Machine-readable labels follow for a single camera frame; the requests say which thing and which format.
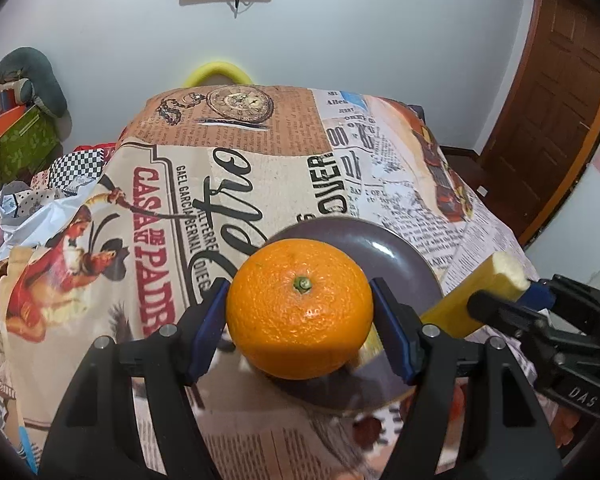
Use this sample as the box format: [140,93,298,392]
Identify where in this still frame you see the brown wooden door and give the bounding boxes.
[476,0,600,248]

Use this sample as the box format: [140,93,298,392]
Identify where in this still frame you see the dark purple plate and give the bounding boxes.
[241,217,443,416]

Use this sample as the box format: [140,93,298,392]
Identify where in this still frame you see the green patterned box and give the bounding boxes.
[0,109,63,202]

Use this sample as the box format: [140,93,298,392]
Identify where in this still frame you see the checkered cloth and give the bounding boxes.
[46,148,118,196]

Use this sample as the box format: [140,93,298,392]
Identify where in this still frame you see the newspaper print tablecloth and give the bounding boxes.
[0,83,573,480]

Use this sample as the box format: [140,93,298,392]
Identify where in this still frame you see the yellow banana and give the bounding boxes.
[420,251,531,339]

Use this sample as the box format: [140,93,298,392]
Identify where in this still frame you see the orange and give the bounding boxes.
[225,239,374,380]

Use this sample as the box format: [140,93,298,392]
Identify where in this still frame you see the orange box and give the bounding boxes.
[0,102,33,147]

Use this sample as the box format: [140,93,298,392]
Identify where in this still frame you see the yellow chair back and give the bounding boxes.
[184,61,255,89]

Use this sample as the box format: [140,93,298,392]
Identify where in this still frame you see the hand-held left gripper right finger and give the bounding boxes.
[369,277,564,480]

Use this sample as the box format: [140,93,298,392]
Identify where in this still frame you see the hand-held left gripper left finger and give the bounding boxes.
[39,277,231,480]

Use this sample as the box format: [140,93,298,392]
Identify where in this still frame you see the grey neck pillow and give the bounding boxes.
[0,47,69,119]

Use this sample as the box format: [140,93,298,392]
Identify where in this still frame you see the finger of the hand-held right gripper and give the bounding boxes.
[466,280,556,345]
[550,273,600,322]

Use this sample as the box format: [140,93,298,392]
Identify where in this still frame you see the white plastic bag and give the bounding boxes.
[0,180,103,263]

